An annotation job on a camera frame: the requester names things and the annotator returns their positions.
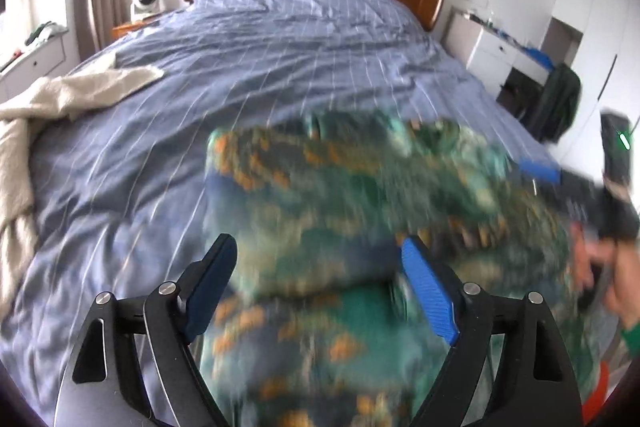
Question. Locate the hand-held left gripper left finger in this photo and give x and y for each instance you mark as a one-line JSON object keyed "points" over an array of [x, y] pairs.
{"points": [[210, 287]]}

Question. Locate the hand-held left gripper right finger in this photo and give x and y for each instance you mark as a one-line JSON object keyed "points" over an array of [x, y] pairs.
{"points": [[427, 287]]}

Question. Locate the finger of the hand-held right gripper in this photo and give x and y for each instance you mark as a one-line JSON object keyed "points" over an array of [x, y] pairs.
{"points": [[540, 170]]}

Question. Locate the green printed jacket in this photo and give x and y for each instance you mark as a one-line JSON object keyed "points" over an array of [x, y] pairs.
{"points": [[350, 207]]}

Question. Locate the person's right hand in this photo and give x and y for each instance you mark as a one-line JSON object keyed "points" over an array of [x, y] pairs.
{"points": [[620, 277]]}

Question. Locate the dark jacket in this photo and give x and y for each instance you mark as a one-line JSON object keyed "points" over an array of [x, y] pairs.
{"points": [[557, 102]]}

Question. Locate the blue item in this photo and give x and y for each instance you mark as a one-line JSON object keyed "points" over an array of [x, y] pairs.
{"points": [[537, 57]]}

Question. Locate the white wardrobe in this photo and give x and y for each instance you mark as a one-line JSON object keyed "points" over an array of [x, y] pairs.
{"points": [[595, 32]]}

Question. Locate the white desk with drawers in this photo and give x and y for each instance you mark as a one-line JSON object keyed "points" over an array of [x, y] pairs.
{"points": [[492, 52]]}

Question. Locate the orange fleece cloth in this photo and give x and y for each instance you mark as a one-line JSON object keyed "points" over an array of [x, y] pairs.
{"points": [[600, 389]]}

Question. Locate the bed with blue sheet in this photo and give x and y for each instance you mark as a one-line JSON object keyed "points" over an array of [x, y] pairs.
{"points": [[250, 72]]}

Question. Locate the cream fleece blanket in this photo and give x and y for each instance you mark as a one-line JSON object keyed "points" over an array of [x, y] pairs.
{"points": [[75, 89]]}

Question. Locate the wooden nightstand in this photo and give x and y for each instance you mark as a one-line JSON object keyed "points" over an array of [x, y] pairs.
{"points": [[131, 29]]}

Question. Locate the white windowsill cabinet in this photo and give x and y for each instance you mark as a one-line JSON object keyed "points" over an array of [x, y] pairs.
{"points": [[35, 62]]}

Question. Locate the blue checked pillow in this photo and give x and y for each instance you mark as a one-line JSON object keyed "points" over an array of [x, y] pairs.
{"points": [[310, 2]]}

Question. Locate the green cloth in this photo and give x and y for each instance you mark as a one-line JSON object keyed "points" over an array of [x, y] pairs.
{"points": [[45, 32]]}

